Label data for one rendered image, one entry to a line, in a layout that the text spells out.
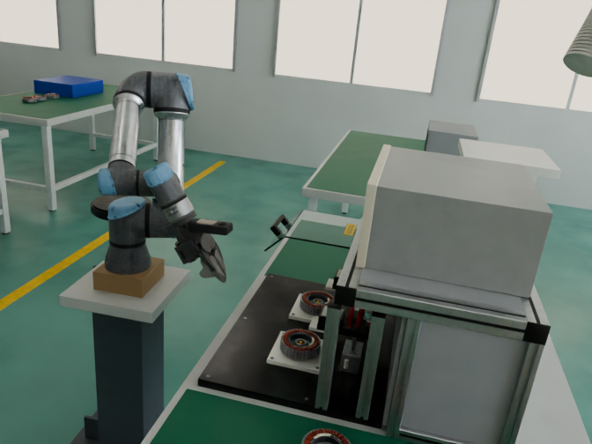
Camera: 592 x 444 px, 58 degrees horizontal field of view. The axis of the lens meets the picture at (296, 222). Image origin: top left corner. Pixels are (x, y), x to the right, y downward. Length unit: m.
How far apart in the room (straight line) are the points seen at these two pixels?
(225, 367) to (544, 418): 0.83
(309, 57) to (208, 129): 1.48
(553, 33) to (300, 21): 2.52
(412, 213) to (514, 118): 4.94
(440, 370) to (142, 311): 0.94
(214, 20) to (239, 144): 1.39
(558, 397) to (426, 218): 0.70
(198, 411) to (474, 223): 0.77
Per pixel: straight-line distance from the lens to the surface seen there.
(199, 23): 6.49
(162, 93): 1.81
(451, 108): 6.04
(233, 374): 1.46
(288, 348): 1.50
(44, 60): 7.55
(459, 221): 1.22
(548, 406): 1.65
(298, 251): 2.21
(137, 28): 6.82
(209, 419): 1.36
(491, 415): 1.35
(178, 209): 1.46
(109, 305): 1.82
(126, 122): 1.71
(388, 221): 1.23
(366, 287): 1.19
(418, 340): 1.24
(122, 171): 1.58
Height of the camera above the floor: 1.66
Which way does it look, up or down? 21 degrees down
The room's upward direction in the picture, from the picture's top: 6 degrees clockwise
